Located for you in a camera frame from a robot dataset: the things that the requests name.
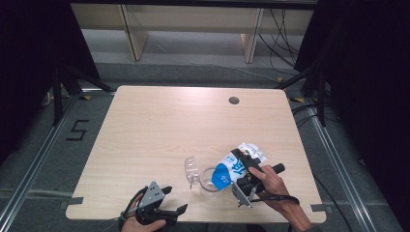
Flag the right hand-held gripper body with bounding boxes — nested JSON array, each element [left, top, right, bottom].
[[231, 162, 286, 209]]

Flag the pale wooden shelf unit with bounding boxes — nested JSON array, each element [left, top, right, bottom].
[[71, 3, 315, 64]]

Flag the black floor cables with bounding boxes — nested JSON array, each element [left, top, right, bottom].
[[291, 101, 339, 129]]

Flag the person's left hand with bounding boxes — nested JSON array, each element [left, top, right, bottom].
[[120, 193, 167, 232]]

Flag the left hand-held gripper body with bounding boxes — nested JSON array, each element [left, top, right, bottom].
[[134, 181, 179, 226]]

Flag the black wrist strap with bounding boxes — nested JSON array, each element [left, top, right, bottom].
[[118, 187, 149, 226], [250, 193, 301, 207]]

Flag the metal floor rail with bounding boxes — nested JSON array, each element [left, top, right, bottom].
[[306, 100, 378, 232], [0, 93, 81, 228]]

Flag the blue white milk carton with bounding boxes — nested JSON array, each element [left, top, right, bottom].
[[211, 142, 268, 191]]

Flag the bundle of black cables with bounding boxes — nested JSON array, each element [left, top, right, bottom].
[[257, 8, 310, 76]]

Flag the long black cable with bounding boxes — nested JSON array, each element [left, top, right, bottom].
[[312, 175, 354, 232]]

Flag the black metal stand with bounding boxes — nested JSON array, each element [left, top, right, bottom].
[[274, 61, 328, 128], [51, 64, 117, 127]]

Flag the dark curtain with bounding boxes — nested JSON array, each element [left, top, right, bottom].
[[0, 0, 101, 163], [294, 0, 410, 228]]

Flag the person's right hand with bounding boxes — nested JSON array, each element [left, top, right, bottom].
[[249, 164, 299, 214]]

